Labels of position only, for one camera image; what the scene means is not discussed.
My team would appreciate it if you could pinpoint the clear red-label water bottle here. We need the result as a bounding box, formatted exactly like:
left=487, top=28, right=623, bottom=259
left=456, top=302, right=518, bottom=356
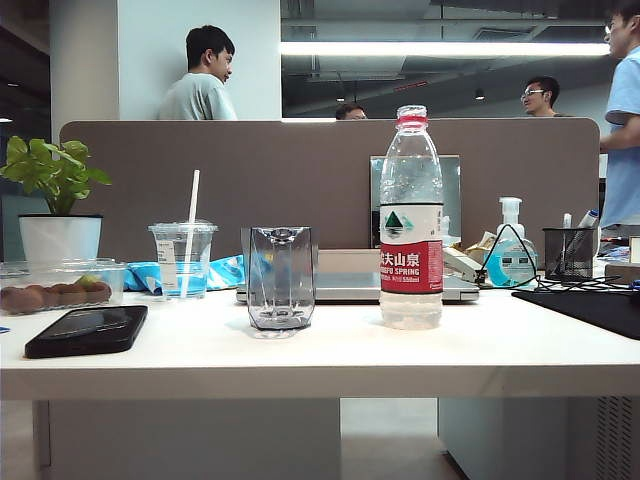
left=378, top=104, right=445, bottom=331

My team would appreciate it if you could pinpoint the clear faceted glass mug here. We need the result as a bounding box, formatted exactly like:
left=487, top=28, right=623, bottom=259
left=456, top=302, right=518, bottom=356
left=240, top=225, right=320, bottom=339

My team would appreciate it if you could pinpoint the blue hand sanitizer pump bottle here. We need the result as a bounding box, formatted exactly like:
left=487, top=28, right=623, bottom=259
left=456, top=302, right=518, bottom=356
left=483, top=196, right=540, bottom=289

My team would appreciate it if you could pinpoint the beige flat box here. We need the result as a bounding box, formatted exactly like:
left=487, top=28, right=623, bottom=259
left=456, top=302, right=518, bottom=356
left=317, top=248, right=384, bottom=274

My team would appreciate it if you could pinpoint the silver laptop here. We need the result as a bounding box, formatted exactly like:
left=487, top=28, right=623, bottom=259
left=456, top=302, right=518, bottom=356
left=235, top=271, right=481, bottom=305

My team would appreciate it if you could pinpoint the brown desk divider panel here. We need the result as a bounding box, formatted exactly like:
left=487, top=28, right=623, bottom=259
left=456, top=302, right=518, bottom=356
left=59, top=118, right=601, bottom=262

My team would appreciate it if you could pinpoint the person head behind divider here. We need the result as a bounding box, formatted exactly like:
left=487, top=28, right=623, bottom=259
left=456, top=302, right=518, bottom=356
left=334, top=102, right=369, bottom=121

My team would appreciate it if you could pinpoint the white drinking straw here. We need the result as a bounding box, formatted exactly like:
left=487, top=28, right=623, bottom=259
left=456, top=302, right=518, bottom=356
left=179, top=168, right=202, bottom=300

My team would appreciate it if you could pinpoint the square mirror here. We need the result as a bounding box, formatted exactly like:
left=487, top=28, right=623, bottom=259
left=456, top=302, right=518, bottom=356
left=369, top=154, right=462, bottom=250

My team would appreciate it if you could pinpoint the beige stapler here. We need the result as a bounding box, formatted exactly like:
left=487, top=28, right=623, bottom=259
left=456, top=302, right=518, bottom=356
left=442, top=247, right=488, bottom=286

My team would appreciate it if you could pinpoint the clear plastic lidded cup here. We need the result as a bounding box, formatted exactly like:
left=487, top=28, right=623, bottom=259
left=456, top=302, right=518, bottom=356
left=147, top=219, right=220, bottom=301

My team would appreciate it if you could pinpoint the gold snack wrapper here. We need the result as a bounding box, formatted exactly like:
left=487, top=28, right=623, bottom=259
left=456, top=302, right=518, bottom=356
left=462, top=230, right=501, bottom=256

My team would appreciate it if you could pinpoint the blue snack bag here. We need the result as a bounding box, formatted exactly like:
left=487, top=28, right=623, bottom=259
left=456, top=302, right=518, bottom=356
left=123, top=253, right=246, bottom=294

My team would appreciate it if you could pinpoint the man in grey t-shirt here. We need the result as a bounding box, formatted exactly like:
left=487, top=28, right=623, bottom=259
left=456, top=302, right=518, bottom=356
left=155, top=24, right=239, bottom=121

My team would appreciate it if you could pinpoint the long white ceiling light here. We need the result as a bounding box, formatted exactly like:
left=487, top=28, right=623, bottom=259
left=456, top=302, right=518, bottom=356
left=280, top=40, right=614, bottom=58

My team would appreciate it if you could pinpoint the brown kiwi fruit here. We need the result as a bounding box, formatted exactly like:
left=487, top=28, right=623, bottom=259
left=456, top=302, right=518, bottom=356
left=38, top=284, right=65, bottom=308
left=85, top=280, right=113, bottom=304
left=0, top=285, right=45, bottom=315
left=60, top=283, right=89, bottom=306

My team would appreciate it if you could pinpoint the white desk support panel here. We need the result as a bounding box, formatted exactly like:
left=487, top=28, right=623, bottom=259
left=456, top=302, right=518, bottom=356
left=32, top=398, right=342, bottom=480

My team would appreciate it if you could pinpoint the black mesh pen holder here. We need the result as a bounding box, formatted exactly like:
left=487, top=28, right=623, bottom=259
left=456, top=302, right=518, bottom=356
left=542, top=226, right=599, bottom=283

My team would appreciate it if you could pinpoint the black smartphone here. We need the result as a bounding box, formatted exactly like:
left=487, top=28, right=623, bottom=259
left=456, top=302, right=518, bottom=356
left=23, top=304, right=150, bottom=360

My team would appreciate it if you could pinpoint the white plant pot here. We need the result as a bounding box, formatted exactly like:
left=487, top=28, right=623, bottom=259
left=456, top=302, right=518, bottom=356
left=18, top=213, right=104, bottom=264

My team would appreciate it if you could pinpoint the man with glasses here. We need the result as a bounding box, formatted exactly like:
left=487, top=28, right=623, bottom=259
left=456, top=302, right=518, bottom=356
left=519, top=75, right=576, bottom=119

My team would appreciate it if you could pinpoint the black mouse pad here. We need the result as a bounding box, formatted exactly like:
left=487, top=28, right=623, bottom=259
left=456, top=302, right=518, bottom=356
left=511, top=288, right=640, bottom=342

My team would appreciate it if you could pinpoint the green leafy plant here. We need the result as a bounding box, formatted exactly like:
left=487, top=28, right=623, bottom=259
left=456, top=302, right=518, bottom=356
left=0, top=134, right=114, bottom=217

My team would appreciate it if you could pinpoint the clear plastic fruit container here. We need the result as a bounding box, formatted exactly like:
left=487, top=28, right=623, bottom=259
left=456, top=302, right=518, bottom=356
left=0, top=257, right=129, bottom=316

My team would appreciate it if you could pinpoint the white vented desk cabinet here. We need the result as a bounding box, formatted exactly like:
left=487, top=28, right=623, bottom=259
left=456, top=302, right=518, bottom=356
left=438, top=397, right=640, bottom=480

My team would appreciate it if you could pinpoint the man in blue shirt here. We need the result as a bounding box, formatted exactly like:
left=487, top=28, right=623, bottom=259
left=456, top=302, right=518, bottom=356
left=598, top=0, right=640, bottom=229

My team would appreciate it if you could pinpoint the black charging cable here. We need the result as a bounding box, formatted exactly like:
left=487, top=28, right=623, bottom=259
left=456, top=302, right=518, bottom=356
left=474, top=223, right=541, bottom=291

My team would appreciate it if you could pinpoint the black mouse cable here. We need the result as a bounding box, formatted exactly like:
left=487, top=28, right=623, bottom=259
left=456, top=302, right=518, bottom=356
left=534, top=273, right=634, bottom=294

